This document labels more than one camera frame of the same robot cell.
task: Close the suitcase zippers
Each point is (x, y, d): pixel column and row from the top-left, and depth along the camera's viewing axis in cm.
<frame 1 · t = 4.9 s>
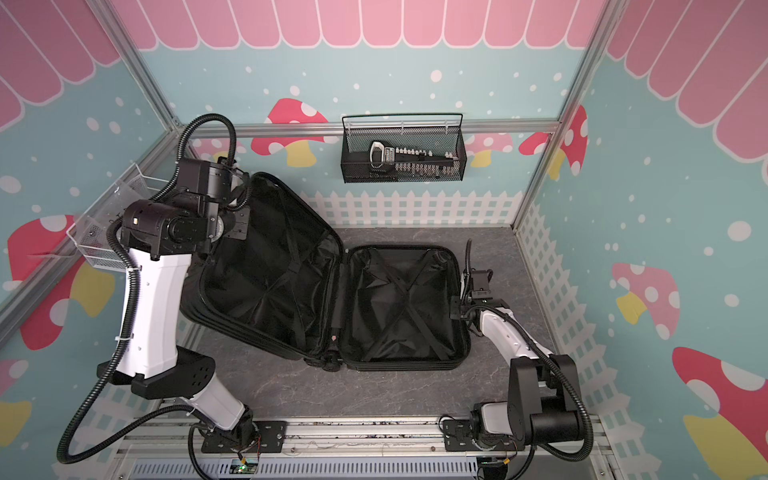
left hand: (228, 219, 64), fingers closed
right hand: (458, 305, 92), fingers closed
black hard-shell suitcase: (286, 285, 76), point 25 cm above the table

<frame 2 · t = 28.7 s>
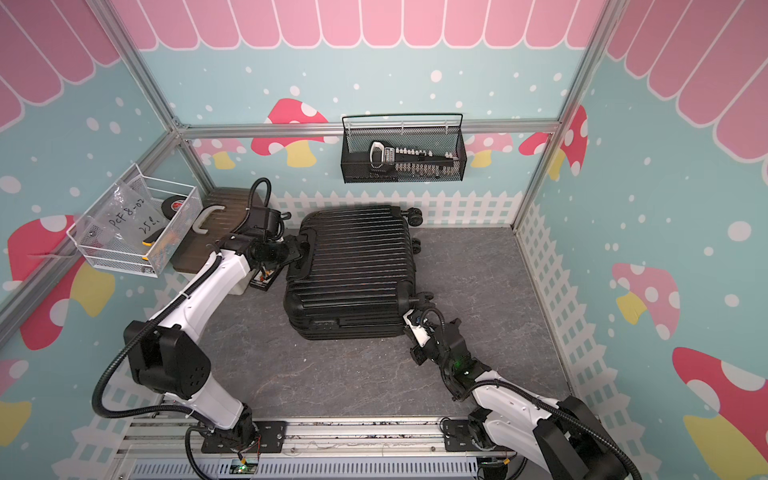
left hand: (297, 256, 86), fingers open
right hand: (406, 329, 85), fingers closed
black hard-shell suitcase: (355, 276, 82), point 22 cm above the table
black tape roll: (171, 205, 81), point 35 cm above the table

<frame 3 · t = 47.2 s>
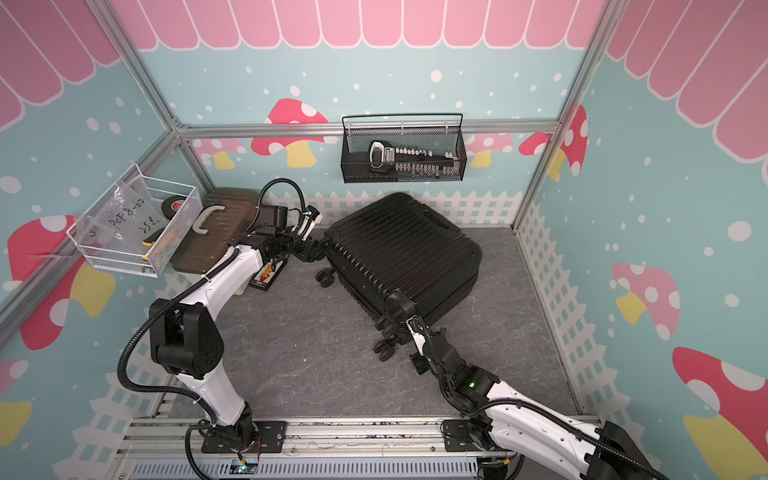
left hand: (315, 245, 91), fingers open
right hand: (414, 336, 82), fingers closed
black hard-shell suitcase: (406, 261, 84), point 22 cm above the table
the other named things where they were.

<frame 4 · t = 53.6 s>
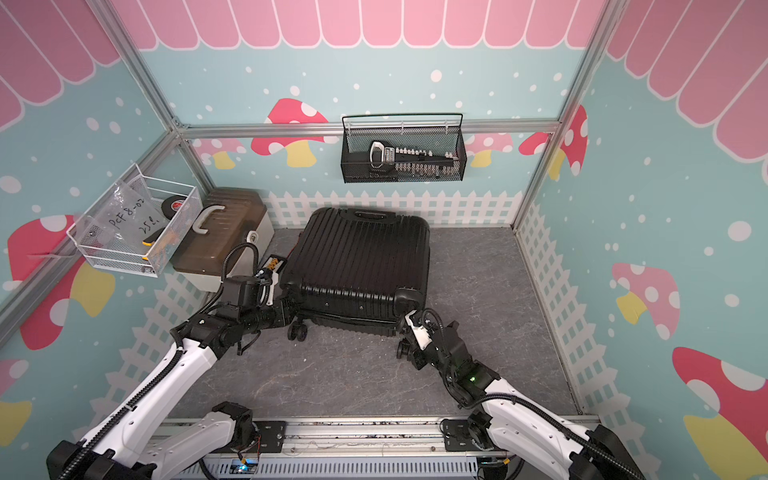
left hand: (292, 313, 79), fingers open
right hand: (405, 334, 82), fingers closed
black hard-shell suitcase: (342, 274, 81), point 23 cm above the table
the other named things where they were.

